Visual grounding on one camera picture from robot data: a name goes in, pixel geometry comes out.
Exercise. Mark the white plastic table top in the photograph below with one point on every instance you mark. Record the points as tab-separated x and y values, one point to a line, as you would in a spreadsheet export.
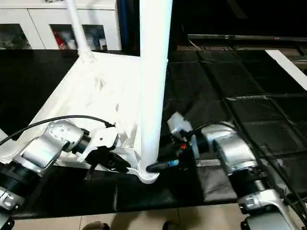
96	95

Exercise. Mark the white plastic table leg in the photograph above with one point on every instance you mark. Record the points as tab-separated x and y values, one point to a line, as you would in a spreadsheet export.
3	137
153	72
79	36

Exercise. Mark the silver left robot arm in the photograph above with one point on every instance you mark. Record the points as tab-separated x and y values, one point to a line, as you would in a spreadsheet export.
40	153

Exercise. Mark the dark right robot foot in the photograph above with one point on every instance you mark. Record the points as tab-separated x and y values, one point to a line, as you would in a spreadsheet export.
169	226

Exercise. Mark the dark robot foot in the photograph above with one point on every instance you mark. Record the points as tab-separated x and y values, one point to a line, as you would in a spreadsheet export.
96	226
169	226

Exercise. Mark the dark left robot foot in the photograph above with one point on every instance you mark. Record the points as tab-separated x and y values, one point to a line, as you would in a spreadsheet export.
96	226

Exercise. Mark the black work mat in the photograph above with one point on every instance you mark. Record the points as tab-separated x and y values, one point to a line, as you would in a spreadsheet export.
239	107

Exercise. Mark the red white package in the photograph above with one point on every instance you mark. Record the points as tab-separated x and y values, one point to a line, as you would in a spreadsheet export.
58	39

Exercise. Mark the white board strip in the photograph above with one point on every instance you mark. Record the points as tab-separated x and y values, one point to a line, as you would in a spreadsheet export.
287	67

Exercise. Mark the dark blue black cabinet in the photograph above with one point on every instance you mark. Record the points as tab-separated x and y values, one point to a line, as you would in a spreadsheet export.
130	24

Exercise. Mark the black television screen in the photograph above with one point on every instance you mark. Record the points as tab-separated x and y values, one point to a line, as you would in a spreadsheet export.
239	19

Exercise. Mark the brown television bench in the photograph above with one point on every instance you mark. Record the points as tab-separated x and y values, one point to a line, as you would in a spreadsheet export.
299	55

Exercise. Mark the white glass-door cabinet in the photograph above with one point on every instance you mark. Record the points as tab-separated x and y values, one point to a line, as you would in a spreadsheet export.
36	16

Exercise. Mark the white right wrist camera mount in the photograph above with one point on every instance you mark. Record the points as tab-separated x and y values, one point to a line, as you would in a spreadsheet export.
178	123

